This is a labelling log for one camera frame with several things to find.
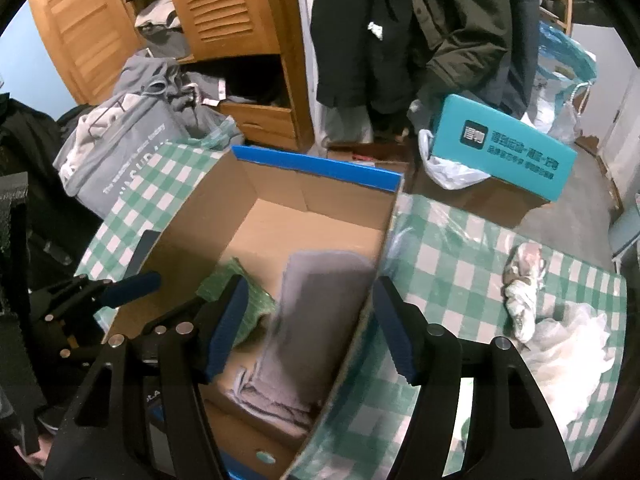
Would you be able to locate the blue-rimmed cardboard box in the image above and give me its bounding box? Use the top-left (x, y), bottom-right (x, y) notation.
top-left (107, 145), bottom-right (406, 480)

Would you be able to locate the blue plastic bag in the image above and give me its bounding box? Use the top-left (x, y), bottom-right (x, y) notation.
top-left (537, 20), bottom-right (598, 91)

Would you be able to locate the dark jacket with white tag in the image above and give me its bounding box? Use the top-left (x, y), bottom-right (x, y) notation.
top-left (310, 0), bottom-right (416, 111)

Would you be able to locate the light blue cabinet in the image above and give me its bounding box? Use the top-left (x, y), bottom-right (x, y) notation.
top-left (607, 195), bottom-right (640, 266)

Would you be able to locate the patterned cloth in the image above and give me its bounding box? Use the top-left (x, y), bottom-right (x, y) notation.
top-left (501, 241), bottom-right (548, 346)

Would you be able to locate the green checked tablecloth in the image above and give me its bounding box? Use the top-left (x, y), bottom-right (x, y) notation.
top-left (75, 142), bottom-right (628, 480)

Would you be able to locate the brown cardboard box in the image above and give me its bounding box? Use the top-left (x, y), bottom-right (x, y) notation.
top-left (327, 142), bottom-right (551, 228)

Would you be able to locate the light grey garment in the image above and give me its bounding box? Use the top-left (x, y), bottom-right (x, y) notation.
top-left (132, 0), bottom-right (193, 61)

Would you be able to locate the olive jacket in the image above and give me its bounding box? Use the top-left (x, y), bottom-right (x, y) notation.
top-left (400, 0), bottom-right (541, 116)

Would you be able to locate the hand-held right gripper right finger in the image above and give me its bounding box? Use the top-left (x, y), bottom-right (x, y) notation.
top-left (372, 276), bottom-right (573, 480)

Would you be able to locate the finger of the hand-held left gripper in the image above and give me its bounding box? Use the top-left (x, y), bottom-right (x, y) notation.
top-left (45, 271), bottom-right (163, 323)
top-left (122, 230), bottom-right (161, 281)

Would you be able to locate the grey towel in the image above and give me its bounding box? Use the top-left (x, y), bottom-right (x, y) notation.
top-left (230, 251), bottom-right (376, 433)

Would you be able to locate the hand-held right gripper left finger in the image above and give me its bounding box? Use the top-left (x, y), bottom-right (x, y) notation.
top-left (42, 275), bottom-right (251, 480)

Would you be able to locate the wooden louvered wardrobe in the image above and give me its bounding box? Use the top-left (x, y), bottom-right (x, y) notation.
top-left (27, 0), bottom-right (313, 153)

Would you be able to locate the small white plastic bag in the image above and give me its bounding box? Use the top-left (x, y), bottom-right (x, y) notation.
top-left (417, 129), bottom-right (493, 191)

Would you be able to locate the grey hoodie pile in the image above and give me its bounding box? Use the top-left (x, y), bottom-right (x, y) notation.
top-left (52, 92), bottom-right (186, 218)

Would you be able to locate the teal printed box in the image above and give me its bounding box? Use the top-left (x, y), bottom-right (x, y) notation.
top-left (431, 94), bottom-right (578, 203)

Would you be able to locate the green dotted cloth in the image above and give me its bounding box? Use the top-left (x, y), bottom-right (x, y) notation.
top-left (196, 257), bottom-right (278, 348)

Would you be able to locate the large white plastic bag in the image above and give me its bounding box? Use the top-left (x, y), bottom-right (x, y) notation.
top-left (460, 305), bottom-right (618, 441)

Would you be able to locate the black garment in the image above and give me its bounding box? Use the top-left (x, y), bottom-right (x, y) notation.
top-left (0, 95), bottom-right (108, 301)

